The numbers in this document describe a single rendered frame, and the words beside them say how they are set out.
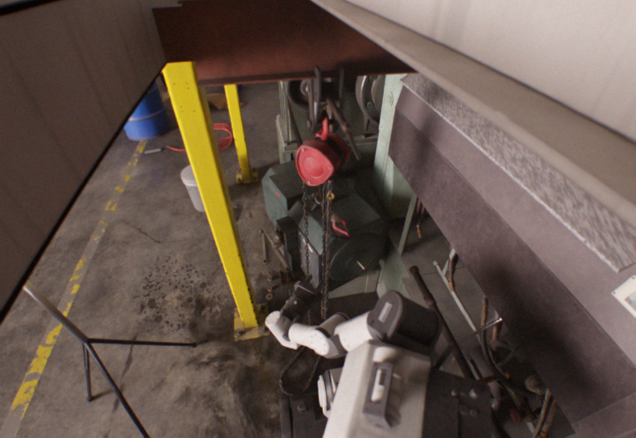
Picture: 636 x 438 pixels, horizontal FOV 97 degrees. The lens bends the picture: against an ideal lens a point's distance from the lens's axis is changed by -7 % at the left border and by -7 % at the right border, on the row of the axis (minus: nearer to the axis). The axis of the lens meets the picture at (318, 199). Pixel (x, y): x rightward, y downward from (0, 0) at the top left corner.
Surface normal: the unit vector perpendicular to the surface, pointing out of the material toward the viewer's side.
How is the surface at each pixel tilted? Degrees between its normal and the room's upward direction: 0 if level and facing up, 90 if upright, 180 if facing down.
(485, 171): 78
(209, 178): 90
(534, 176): 30
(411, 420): 0
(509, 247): 90
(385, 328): 54
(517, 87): 0
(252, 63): 90
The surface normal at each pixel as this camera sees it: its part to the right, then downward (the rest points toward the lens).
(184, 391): 0.00, -0.77
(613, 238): -0.50, -0.60
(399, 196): 0.18, 0.36
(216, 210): 0.19, 0.63
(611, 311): -0.96, -0.04
